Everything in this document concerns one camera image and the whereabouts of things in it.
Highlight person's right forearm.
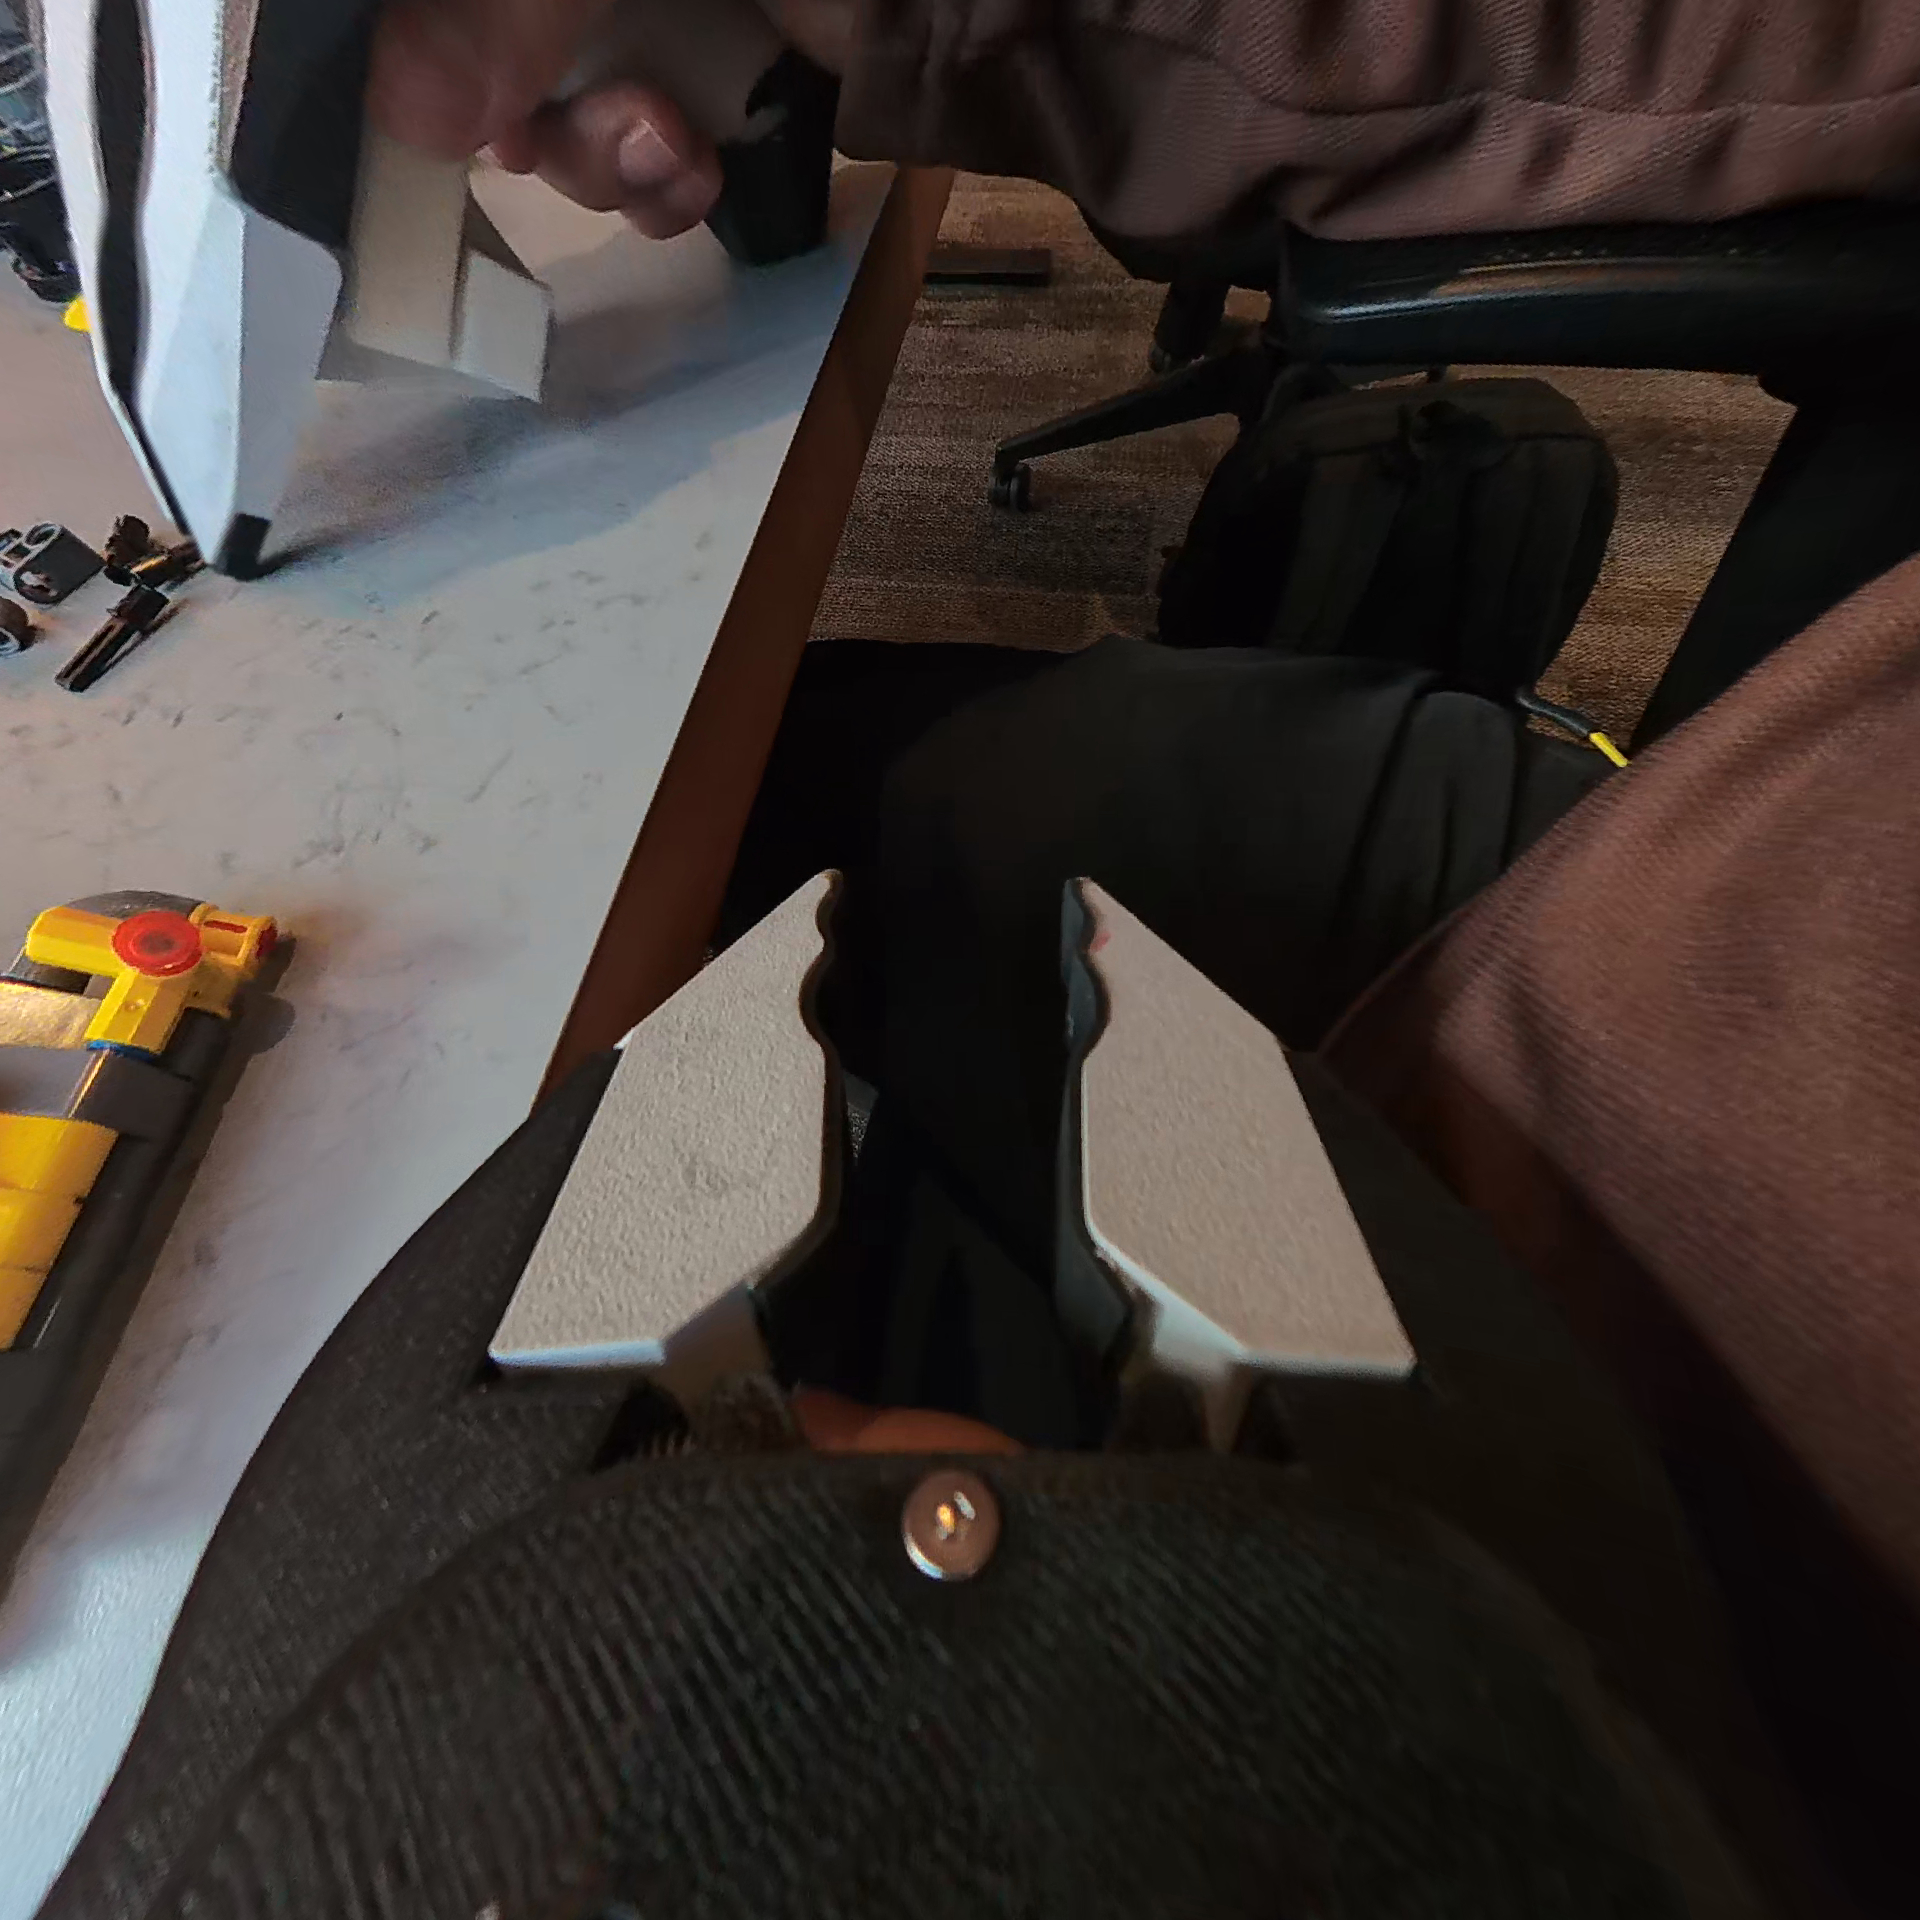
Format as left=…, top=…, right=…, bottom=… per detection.
left=779, top=0, right=1920, bottom=243

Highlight black swivel chair with casters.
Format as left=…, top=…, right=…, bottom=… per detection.
left=988, top=256, right=1292, bottom=515

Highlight black backpack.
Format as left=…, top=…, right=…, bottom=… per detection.
left=1155, top=375, right=1623, bottom=707

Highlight person's legs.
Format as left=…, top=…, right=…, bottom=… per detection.
left=720, top=639, right=1613, bottom=1443

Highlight black office chair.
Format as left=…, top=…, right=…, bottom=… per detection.
left=1275, top=194, right=1920, bottom=752

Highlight person's right hand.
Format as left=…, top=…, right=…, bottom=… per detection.
left=368, top=0, right=788, bottom=243

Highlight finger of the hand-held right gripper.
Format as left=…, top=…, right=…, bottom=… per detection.
left=143, top=0, right=554, bottom=578
left=45, top=0, right=197, bottom=528

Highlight grey desk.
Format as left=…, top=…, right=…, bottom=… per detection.
left=0, top=151, right=957, bottom=1894

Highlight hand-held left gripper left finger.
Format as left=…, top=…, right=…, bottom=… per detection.
left=488, top=871, right=848, bottom=1419

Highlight black cable yellow band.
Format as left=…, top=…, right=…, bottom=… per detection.
left=1515, top=689, right=1635, bottom=770

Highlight yellow toy vehicle assembly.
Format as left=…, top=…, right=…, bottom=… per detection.
left=0, top=887, right=296, bottom=1577

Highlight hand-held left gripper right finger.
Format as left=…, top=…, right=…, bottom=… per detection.
left=1056, top=878, right=1419, bottom=1454

